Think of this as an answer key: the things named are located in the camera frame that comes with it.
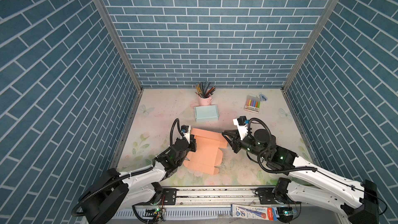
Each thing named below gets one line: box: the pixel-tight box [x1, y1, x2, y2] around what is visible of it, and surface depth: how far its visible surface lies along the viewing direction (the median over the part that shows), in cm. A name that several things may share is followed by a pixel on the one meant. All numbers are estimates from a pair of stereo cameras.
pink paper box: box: [182, 127, 228, 176], surface depth 83 cm
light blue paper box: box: [194, 104, 219, 123], surface depth 104 cm
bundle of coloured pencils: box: [194, 80, 217, 99], surface depth 106 cm
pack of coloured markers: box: [244, 93, 261, 115], surface depth 113 cm
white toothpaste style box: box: [230, 204, 280, 221], surface depth 71 cm
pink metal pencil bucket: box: [197, 95, 213, 106], surface depth 104 cm
